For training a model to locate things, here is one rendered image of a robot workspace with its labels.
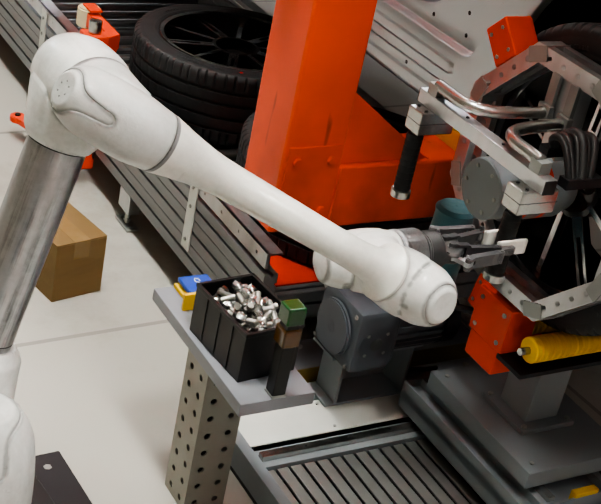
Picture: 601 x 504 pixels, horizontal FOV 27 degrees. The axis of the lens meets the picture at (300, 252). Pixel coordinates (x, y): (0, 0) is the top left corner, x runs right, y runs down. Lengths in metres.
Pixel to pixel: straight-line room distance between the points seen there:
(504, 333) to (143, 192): 1.38
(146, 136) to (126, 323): 1.60
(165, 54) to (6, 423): 2.03
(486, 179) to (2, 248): 0.98
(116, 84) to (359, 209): 1.23
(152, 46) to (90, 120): 2.06
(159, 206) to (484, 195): 1.33
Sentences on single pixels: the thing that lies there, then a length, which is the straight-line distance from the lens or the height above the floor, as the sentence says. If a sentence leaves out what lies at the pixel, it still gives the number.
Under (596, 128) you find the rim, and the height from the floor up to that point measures 0.97.
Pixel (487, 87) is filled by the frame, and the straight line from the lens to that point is 2.75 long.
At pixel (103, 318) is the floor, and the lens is 3.45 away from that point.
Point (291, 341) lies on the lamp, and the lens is 2.40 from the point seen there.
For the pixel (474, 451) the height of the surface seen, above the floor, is 0.15.
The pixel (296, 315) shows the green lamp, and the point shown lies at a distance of 2.36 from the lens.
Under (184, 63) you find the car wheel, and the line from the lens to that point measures 3.83.
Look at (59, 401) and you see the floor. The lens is 3.13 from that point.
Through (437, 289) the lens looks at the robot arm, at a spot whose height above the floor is 0.91.
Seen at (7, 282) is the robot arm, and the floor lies 0.76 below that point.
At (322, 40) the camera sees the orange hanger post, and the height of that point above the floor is 0.99.
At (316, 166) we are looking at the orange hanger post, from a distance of 2.86.
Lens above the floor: 1.88
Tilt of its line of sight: 28 degrees down
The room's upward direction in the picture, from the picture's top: 12 degrees clockwise
